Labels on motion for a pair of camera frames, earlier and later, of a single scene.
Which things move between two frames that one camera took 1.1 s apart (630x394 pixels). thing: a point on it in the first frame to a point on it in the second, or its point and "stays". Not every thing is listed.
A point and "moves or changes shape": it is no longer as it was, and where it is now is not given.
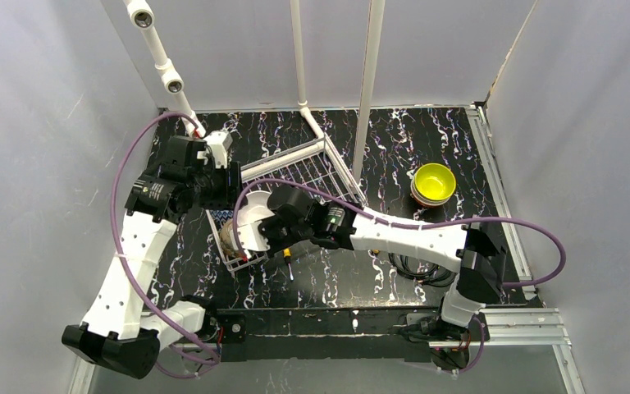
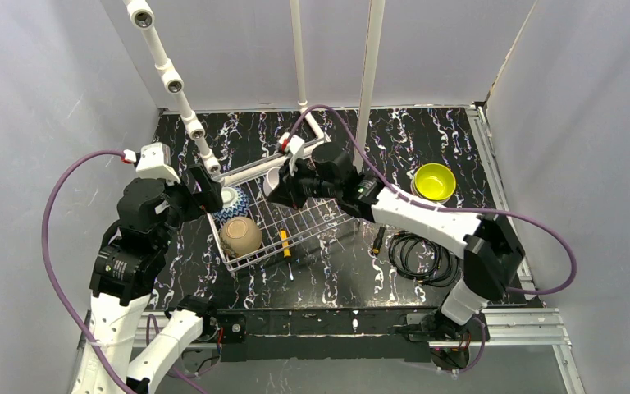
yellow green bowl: (435, 181) stays
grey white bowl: (249, 217) moves or changes shape
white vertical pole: (370, 90) stays
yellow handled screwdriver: (287, 253) stays
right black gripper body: (275, 229) to (294, 187)
